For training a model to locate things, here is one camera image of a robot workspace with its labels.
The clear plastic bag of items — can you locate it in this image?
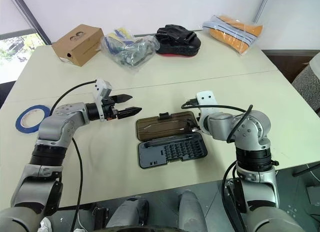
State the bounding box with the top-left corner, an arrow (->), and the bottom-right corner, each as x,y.
100,26 -> 161,74

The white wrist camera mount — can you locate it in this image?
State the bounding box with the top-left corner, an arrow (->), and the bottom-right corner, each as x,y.
195,91 -> 219,118
91,78 -> 113,122

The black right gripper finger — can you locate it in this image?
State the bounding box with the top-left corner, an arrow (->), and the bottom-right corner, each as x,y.
186,118 -> 201,132

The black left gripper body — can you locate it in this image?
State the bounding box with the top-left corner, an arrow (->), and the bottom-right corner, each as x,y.
101,96 -> 120,121

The grey wall post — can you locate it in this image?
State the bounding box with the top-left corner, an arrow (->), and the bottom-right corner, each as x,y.
253,0 -> 274,23

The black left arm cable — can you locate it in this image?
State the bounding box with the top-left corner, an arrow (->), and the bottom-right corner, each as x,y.
48,79 -> 98,232

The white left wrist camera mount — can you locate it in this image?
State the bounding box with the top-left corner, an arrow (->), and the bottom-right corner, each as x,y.
91,78 -> 113,122

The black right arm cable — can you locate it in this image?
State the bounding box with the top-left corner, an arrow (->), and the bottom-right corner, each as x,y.
180,98 -> 254,232

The white shoe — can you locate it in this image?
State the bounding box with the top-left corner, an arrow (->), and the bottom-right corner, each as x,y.
39,216 -> 53,232

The bagged orange and grey cloth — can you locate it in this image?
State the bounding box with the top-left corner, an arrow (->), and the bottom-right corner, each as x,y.
202,14 -> 264,57

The grey rounded robot leg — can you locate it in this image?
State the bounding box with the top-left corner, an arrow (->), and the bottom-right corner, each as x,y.
104,196 -> 151,230
178,189 -> 209,232

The open grey bit case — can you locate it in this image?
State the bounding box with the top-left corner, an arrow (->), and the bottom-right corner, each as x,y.
135,111 -> 209,170

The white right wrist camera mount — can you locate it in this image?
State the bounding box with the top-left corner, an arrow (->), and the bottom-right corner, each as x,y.
195,91 -> 219,118

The dark window frame post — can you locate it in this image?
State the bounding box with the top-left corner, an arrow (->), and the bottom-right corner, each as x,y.
9,0 -> 53,46

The blue tape roll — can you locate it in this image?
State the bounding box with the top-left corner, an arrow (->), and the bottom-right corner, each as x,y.
15,104 -> 51,136

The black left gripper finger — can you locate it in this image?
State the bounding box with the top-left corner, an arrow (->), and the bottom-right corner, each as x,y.
116,106 -> 143,120
111,93 -> 134,104

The brown cardboard box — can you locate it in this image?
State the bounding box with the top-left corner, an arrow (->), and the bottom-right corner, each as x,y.
51,23 -> 105,67

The grey fabric chair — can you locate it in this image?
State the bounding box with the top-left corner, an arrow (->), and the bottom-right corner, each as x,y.
291,52 -> 320,116

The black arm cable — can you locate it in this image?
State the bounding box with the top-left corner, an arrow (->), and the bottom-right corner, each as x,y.
48,79 -> 98,232
180,98 -> 254,232

